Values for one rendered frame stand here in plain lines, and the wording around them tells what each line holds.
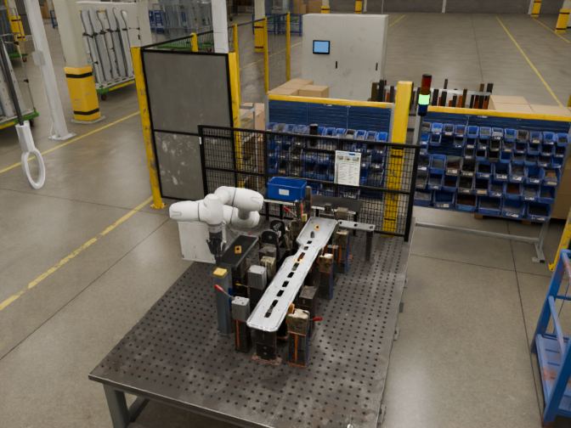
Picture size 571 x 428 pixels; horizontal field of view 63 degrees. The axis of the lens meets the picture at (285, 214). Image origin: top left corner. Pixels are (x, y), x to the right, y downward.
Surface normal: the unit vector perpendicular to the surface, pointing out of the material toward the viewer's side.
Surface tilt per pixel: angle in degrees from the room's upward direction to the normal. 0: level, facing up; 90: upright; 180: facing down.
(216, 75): 90
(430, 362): 0
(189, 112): 91
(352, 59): 90
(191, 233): 90
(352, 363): 0
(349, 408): 0
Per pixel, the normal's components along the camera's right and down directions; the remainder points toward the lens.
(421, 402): 0.00, -0.89
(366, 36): -0.32, 0.44
